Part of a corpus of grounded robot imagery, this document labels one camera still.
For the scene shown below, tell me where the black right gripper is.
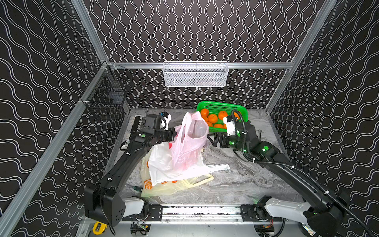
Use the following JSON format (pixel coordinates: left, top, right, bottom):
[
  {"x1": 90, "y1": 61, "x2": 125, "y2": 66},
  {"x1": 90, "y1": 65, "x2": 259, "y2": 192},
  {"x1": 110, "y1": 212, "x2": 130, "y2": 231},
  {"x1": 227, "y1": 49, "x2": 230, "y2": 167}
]
[{"x1": 208, "y1": 130, "x2": 249, "y2": 156}]

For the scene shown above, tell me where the pink plastic bag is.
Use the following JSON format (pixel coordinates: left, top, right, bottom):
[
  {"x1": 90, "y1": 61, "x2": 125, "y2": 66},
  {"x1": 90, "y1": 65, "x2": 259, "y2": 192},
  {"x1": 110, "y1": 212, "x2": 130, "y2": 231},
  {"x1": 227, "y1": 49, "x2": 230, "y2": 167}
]
[{"x1": 171, "y1": 111, "x2": 209, "y2": 171}]

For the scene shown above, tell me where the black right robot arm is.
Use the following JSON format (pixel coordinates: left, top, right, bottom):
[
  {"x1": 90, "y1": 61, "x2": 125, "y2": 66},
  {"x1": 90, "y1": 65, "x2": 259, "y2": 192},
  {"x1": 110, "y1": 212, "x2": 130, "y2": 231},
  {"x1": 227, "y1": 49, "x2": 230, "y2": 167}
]
[{"x1": 208, "y1": 121, "x2": 374, "y2": 237}]

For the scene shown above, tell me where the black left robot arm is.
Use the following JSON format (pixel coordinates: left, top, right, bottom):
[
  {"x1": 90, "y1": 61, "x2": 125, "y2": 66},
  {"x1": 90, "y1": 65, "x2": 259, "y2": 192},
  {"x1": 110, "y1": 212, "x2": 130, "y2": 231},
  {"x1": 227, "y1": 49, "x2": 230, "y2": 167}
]
[{"x1": 84, "y1": 112, "x2": 177, "y2": 227}]

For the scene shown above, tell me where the orange lower left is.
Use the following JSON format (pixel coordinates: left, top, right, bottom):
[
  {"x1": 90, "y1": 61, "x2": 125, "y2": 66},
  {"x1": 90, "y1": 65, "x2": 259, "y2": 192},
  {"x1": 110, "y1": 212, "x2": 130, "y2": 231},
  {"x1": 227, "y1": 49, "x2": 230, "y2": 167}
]
[{"x1": 213, "y1": 123, "x2": 224, "y2": 129}]

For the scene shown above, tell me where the orange left centre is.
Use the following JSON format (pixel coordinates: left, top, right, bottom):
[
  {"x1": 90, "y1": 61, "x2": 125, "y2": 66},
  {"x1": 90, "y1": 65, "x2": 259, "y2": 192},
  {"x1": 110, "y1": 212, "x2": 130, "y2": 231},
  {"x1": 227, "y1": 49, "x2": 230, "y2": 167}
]
[{"x1": 208, "y1": 114, "x2": 219, "y2": 124}]

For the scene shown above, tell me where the large orange top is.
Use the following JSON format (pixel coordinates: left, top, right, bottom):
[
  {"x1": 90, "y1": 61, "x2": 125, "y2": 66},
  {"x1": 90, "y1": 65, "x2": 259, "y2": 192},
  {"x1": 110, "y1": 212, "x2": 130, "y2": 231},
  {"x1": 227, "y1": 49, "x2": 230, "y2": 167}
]
[{"x1": 218, "y1": 111, "x2": 228, "y2": 120}]

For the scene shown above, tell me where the green plastic basket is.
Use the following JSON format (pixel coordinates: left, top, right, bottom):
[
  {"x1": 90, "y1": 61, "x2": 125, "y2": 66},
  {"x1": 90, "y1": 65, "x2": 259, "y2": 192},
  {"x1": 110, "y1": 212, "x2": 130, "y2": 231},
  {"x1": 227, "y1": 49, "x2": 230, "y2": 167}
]
[{"x1": 196, "y1": 101, "x2": 248, "y2": 133}]

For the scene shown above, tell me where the orange top centre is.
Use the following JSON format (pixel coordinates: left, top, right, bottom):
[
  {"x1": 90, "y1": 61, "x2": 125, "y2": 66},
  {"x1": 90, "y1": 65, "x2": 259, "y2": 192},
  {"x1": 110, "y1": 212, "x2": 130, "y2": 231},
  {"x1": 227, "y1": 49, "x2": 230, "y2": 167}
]
[{"x1": 200, "y1": 108, "x2": 209, "y2": 117}]

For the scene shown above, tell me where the silver wrench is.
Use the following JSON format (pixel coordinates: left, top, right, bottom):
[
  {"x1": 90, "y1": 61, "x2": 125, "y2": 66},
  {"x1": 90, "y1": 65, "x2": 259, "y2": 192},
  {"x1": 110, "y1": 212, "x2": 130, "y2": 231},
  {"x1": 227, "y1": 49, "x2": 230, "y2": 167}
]
[{"x1": 257, "y1": 129, "x2": 262, "y2": 140}]

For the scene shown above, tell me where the white plastic bag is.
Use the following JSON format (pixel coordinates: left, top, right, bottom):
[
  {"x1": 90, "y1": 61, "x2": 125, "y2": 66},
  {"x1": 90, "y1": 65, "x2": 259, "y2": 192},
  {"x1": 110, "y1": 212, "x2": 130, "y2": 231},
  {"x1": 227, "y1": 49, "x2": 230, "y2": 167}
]
[{"x1": 147, "y1": 142, "x2": 230, "y2": 186}]

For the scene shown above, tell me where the yellow bag with orange print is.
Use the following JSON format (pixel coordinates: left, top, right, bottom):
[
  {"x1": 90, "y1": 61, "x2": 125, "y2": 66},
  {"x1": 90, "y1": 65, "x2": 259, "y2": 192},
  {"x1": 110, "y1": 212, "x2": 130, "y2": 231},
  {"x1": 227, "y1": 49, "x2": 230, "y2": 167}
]
[{"x1": 140, "y1": 155, "x2": 214, "y2": 198}]

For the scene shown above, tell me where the yellow tape measure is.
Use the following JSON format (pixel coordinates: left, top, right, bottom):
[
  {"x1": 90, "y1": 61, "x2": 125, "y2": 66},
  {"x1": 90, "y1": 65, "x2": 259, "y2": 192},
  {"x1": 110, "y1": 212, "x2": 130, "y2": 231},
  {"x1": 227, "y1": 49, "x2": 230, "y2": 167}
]
[{"x1": 92, "y1": 221, "x2": 108, "y2": 235}]

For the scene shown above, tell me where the socket set rail holder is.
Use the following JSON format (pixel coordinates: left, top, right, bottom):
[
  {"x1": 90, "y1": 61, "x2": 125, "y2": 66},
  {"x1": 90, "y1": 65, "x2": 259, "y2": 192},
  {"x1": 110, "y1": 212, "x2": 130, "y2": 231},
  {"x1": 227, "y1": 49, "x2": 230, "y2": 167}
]
[{"x1": 120, "y1": 115, "x2": 146, "y2": 151}]

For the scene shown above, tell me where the black wire basket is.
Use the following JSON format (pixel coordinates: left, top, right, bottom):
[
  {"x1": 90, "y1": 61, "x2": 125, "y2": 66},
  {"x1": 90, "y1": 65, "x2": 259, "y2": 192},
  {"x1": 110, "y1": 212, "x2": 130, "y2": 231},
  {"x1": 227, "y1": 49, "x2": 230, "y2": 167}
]
[{"x1": 84, "y1": 66, "x2": 125, "y2": 120}]

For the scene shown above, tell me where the white wire mesh basket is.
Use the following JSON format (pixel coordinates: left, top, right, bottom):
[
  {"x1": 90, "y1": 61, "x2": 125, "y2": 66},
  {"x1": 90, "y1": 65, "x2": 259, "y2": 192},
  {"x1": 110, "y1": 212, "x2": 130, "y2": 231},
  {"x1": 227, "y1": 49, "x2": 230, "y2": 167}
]
[{"x1": 162, "y1": 61, "x2": 229, "y2": 87}]

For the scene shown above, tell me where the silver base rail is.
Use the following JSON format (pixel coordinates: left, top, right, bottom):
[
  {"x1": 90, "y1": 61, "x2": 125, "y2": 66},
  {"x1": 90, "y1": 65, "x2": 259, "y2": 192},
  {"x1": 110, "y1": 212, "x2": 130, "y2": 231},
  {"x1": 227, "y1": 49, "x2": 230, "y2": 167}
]
[{"x1": 121, "y1": 204, "x2": 282, "y2": 224}]

